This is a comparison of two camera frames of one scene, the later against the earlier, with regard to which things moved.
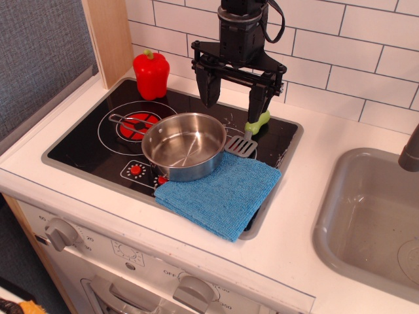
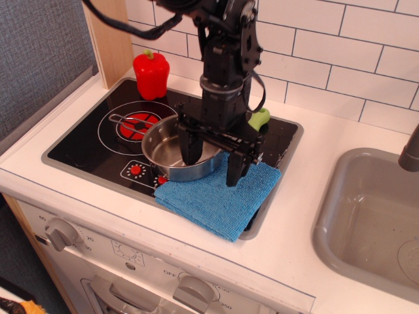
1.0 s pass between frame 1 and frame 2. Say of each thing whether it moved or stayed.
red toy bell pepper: stayed
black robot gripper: moved
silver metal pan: stayed
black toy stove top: stayed
